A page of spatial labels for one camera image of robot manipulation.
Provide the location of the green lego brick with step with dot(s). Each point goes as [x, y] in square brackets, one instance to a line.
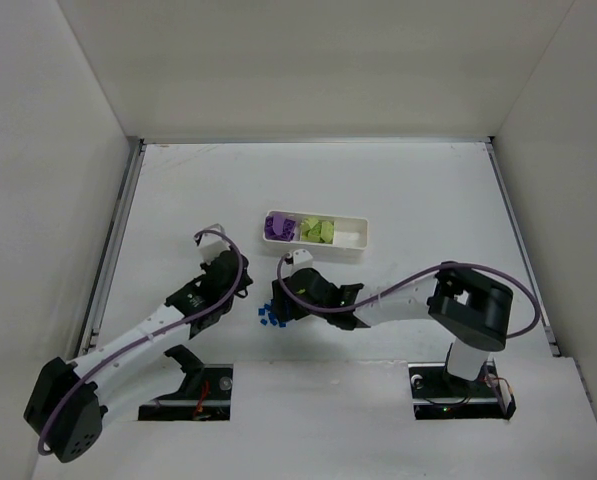
[310, 222]

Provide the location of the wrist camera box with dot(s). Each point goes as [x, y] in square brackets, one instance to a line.
[298, 259]
[211, 244]

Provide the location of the green curved lego piece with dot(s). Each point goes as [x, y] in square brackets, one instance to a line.
[317, 236]

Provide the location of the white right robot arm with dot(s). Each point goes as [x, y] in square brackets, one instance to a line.
[474, 308]

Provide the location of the green square lego brick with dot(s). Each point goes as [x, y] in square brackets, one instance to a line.
[305, 236]

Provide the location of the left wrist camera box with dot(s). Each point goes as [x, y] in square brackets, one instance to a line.
[211, 244]

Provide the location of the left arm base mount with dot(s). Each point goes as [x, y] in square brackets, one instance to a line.
[202, 395]

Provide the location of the purple lego brick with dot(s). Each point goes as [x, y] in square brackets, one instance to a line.
[269, 231]

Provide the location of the pile of small blue legos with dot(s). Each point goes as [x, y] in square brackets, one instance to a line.
[266, 317]

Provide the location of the green curved lego with studs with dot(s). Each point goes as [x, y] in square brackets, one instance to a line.
[328, 230]

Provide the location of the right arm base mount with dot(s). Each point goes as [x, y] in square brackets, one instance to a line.
[436, 395]

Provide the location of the purple oval lego piece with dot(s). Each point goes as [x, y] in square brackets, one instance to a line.
[277, 225]

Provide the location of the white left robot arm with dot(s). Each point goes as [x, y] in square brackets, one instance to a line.
[69, 402]

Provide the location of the white divided sorting tray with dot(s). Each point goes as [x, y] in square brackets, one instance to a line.
[351, 236]

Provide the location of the purple lego plate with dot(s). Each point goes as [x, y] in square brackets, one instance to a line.
[289, 229]

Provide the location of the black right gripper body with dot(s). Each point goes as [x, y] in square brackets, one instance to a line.
[282, 302]

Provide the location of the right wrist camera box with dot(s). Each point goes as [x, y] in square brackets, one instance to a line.
[298, 259]

